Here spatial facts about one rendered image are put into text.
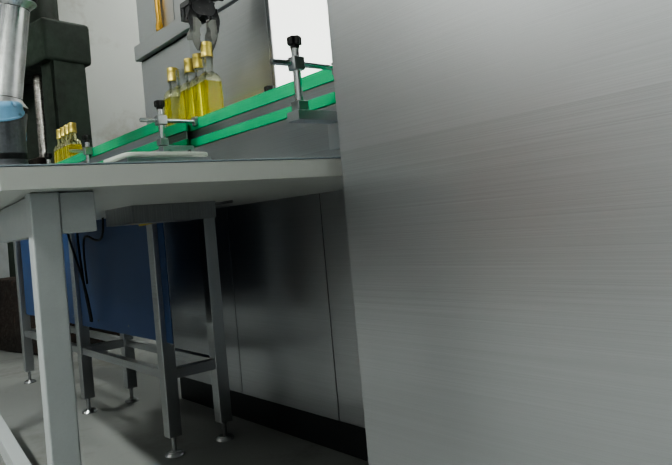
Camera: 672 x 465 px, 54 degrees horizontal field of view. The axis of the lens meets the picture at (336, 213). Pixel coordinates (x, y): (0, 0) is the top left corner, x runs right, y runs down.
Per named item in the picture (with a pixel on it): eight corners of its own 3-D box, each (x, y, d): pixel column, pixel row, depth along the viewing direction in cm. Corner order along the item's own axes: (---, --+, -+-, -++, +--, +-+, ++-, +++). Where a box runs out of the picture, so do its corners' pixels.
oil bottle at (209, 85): (228, 145, 188) (221, 71, 188) (210, 145, 184) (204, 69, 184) (218, 148, 192) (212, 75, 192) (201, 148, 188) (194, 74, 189)
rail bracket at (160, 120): (201, 145, 186) (197, 101, 186) (144, 144, 175) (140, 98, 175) (196, 146, 188) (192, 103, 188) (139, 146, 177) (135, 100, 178)
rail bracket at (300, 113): (352, 147, 135) (342, 38, 136) (285, 146, 125) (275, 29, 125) (338, 150, 139) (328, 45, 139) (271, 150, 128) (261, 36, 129)
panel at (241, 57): (386, 69, 153) (373, -75, 154) (377, 68, 152) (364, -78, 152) (204, 131, 223) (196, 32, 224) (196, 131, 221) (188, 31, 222)
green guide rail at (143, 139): (166, 147, 184) (163, 119, 184) (162, 147, 183) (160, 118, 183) (12, 199, 319) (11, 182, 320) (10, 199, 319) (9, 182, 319)
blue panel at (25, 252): (226, 332, 198) (214, 192, 198) (172, 343, 186) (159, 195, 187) (64, 308, 321) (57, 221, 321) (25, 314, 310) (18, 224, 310)
